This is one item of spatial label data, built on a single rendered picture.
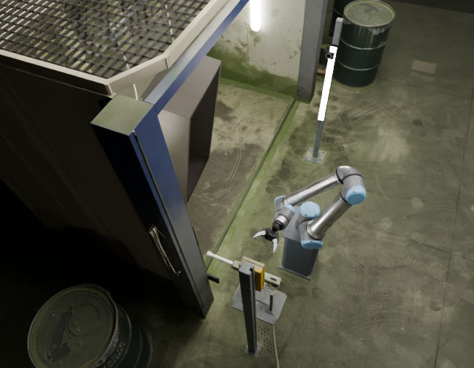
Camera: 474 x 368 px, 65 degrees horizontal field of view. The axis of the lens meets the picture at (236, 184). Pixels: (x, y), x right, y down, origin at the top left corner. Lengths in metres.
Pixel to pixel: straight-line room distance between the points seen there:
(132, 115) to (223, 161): 2.76
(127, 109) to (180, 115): 0.90
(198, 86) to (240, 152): 1.79
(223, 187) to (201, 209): 0.35
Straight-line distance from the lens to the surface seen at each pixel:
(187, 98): 2.49
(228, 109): 4.75
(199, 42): 1.80
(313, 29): 4.29
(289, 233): 2.98
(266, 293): 2.61
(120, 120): 1.49
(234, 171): 4.08
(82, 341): 2.70
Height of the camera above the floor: 3.26
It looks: 54 degrees down
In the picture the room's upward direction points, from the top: 5 degrees counter-clockwise
